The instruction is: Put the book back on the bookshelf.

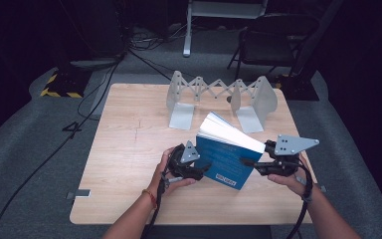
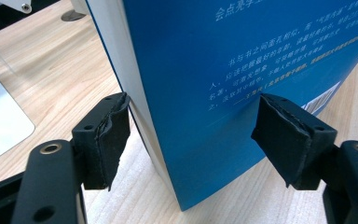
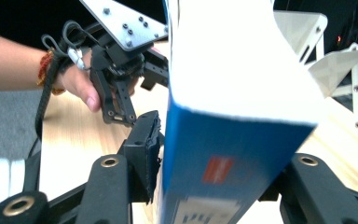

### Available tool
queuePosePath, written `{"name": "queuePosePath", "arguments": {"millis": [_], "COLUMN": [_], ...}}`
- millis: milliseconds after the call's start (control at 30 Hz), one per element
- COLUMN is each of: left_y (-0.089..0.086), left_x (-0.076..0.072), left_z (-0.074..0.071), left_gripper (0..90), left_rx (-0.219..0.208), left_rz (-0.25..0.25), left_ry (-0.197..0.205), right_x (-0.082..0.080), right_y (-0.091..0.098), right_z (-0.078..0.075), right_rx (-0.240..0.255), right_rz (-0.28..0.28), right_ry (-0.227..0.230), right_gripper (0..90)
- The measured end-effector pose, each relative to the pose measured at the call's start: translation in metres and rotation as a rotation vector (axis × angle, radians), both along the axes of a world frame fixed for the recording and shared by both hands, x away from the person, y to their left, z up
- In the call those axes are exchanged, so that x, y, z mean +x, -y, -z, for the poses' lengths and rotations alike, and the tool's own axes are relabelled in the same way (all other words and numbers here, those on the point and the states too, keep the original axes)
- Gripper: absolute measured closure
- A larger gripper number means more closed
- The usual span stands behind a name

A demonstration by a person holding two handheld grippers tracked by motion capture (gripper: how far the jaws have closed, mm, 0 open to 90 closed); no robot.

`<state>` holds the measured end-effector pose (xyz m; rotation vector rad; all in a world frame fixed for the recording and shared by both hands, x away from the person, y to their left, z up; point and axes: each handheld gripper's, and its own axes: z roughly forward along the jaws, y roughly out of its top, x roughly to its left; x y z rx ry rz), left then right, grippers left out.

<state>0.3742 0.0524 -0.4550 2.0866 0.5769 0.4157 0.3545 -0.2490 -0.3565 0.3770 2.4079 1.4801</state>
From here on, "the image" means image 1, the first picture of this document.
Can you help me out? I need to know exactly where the right hand-held gripper cable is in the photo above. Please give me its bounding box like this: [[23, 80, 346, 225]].
[[286, 164, 314, 239]]

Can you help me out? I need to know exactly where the red bracelet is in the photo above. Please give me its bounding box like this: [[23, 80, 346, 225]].
[[140, 188, 158, 210]]

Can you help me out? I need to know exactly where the black yellow striped stand base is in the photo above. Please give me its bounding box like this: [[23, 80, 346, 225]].
[[40, 67, 93, 100]]

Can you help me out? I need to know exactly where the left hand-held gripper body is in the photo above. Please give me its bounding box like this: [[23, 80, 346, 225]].
[[167, 139, 201, 186]]

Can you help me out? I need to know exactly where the long black floor cable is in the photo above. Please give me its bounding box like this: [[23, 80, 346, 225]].
[[0, 59, 122, 239]]

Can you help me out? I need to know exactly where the bundle of black cables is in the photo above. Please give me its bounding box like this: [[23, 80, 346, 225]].
[[125, 23, 188, 53]]

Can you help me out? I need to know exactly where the person's left hand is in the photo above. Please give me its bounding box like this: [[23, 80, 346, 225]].
[[147, 147, 197, 200]]

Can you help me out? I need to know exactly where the white expandable bookend rack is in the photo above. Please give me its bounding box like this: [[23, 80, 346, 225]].
[[165, 70, 279, 134]]

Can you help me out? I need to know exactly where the left hand-held gripper cable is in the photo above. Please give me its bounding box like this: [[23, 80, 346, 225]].
[[141, 172, 167, 239]]

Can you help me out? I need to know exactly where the white desk frame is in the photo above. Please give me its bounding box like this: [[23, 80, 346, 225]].
[[182, 0, 270, 59]]

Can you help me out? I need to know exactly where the hand-held gripper cable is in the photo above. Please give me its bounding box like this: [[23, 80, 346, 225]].
[[141, 172, 167, 239], [286, 164, 314, 239]]

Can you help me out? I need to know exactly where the black metal stand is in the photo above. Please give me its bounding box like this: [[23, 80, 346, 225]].
[[276, 0, 346, 103]]

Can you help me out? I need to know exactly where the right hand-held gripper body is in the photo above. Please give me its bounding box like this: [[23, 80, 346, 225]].
[[262, 133, 320, 178]]

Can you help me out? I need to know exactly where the black folding chair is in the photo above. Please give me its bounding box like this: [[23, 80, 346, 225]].
[[226, 13, 321, 82]]

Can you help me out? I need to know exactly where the blue book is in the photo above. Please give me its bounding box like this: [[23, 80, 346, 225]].
[[195, 111, 268, 191]]

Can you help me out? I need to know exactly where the person's right hand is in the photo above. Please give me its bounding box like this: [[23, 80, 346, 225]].
[[267, 155, 316, 198]]

